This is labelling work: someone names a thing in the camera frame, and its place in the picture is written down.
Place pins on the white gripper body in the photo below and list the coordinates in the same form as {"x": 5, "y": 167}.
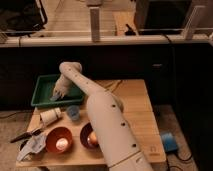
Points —
{"x": 62, "y": 87}

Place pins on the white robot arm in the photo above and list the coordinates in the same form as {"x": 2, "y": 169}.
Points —
{"x": 117, "y": 142}

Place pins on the green plastic tray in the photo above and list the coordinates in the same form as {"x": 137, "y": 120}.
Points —
{"x": 44, "y": 89}

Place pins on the white paper cup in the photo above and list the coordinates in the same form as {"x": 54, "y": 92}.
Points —
{"x": 49, "y": 116}

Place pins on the wooden table board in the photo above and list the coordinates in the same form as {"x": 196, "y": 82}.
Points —
{"x": 137, "y": 111}

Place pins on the orange bowl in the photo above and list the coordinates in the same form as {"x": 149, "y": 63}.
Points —
{"x": 56, "y": 134}

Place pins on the dark red bowl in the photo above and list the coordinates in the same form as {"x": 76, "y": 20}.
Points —
{"x": 85, "y": 131}

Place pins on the orange ball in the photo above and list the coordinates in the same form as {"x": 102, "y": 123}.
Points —
{"x": 92, "y": 139}

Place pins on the white egg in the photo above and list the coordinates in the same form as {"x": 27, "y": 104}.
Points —
{"x": 62, "y": 144}

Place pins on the crumpled white cloth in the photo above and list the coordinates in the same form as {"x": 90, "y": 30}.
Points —
{"x": 34, "y": 146}

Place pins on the white metal rail frame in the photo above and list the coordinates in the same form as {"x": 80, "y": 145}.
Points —
{"x": 124, "y": 33}

